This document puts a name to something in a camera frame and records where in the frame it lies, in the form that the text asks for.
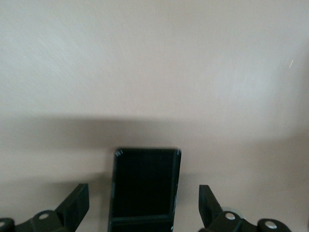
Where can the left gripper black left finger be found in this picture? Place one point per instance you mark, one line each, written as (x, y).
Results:
(72, 205)

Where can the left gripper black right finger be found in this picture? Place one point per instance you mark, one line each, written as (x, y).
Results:
(210, 207)

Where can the long black slab phone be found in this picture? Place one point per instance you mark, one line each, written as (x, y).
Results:
(144, 183)

